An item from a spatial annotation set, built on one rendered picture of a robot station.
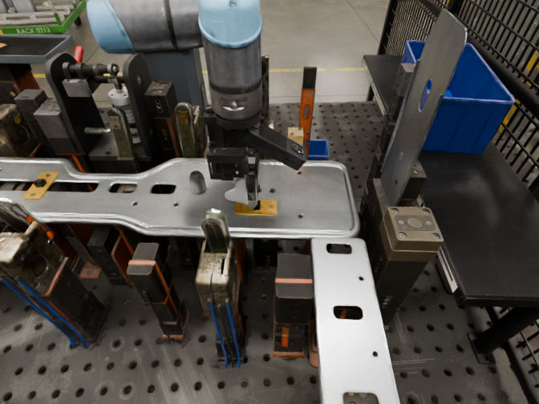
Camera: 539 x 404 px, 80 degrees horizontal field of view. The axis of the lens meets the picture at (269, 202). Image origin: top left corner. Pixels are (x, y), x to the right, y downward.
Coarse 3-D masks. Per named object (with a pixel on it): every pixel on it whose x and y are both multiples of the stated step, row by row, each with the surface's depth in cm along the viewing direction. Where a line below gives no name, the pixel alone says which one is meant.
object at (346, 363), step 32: (320, 256) 57; (352, 256) 57; (320, 288) 53; (352, 288) 53; (320, 320) 49; (352, 320) 49; (320, 352) 46; (352, 352) 46; (384, 352) 46; (320, 384) 43; (352, 384) 43; (384, 384) 43
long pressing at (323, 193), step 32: (0, 160) 75; (32, 160) 75; (64, 160) 75; (192, 160) 75; (320, 160) 75; (0, 192) 68; (64, 192) 68; (96, 192) 68; (224, 192) 68; (288, 192) 68; (320, 192) 68; (352, 192) 68; (128, 224) 62; (160, 224) 62; (192, 224) 62; (256, 224) 62; (288, 224) 62; (320, 224) 62; (352, 224) 62
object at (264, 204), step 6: (240, 204) 65; (246, 204) 65; (258, 204) 64; (264, 204) 65; (270, 204) 65; (276, 204) 65; (240, 210) 64; (246, 210) 64; (252, 210) 64; (258, 210) 64; (264, 210) 64; (270, 210) 64; (276, 210) 64
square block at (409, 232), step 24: (384, 216) 58; (408, 216) 55; (432, 216) 55; (384, 240) 58; (408, 240) 52; (432, 240) 52; (384, 264) 58; (408, 264) 57; (384, 288) 63; (408, 288) 63; (360, 312) 74; (384, 312) 71
